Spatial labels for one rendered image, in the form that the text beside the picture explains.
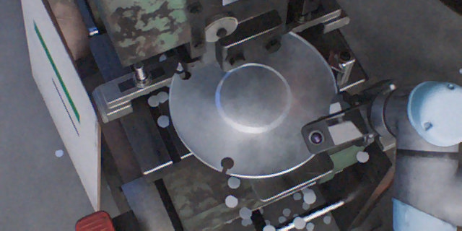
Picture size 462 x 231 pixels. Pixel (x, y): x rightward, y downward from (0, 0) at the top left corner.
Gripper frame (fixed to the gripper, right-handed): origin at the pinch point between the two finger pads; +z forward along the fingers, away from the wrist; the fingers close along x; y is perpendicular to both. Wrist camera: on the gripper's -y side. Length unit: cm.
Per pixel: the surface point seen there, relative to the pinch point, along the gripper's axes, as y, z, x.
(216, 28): -14.7, -13.5, 20.9
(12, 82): -55, 105, 37
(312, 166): -6.8, -0.9, -5.5
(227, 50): -13.8, -10.6, 17.5
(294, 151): -8.1, 0.4, -2.3
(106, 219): -40.6, 4.1, 0.5
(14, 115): -59, 101, 28
